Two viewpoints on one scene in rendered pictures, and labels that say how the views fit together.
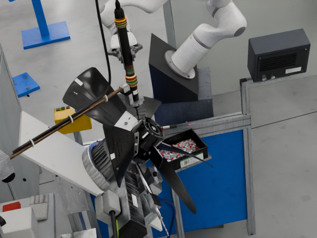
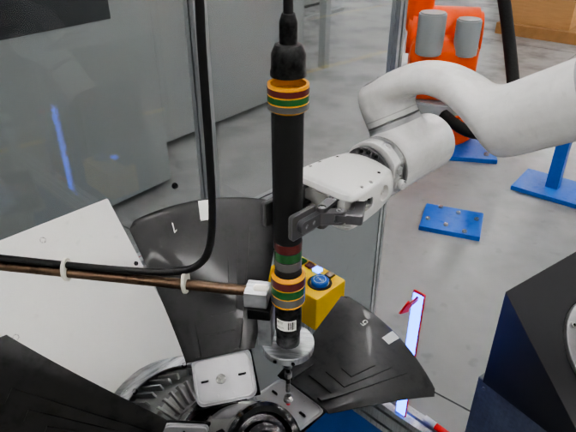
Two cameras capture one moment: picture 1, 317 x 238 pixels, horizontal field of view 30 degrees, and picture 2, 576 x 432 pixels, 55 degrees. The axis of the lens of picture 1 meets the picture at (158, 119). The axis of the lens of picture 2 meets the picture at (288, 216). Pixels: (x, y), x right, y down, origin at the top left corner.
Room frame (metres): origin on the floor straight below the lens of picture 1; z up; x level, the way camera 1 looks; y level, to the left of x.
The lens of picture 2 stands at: (1.56, -0.33, 1.84)
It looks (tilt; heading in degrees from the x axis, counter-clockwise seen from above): 31 degrees down; 48
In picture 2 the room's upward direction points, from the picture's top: straight up
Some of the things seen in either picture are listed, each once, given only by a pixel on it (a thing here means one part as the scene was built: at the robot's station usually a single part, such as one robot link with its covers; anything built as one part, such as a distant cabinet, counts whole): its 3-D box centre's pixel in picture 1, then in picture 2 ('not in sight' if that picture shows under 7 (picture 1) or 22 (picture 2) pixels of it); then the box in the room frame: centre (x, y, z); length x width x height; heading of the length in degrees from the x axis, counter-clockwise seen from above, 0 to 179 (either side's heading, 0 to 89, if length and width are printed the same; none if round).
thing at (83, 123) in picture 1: (73, 119); (304, 291); (2.28, 0.40, 1.02); 0.16 x 0.10 x 0.11; 94
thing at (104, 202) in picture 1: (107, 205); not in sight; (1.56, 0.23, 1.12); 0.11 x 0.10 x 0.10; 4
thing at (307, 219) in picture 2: (135, 53); (317, 222); (1.96, 0.05, 1.51); 0.07 x 0.03 x 0.03; 4
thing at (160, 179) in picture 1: (149, 179); not in sight; (1.91, 0.08, 0.91); 0.12 x 0.08 x 0.12; 94
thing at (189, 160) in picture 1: (179, 150); not in sight; (2.14, -0.08, 0.85); 0.22 x 0.17 x 0.07; 109
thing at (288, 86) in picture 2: (120, 22); (288, 96); (1.94, 0.08, 1.65); 0.04 x 0.04 x 0.03
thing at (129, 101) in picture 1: (131, 92); (280, 319); (1.93, 0.09, 1.35); 0.09 x 0.07 x 0.10; 129
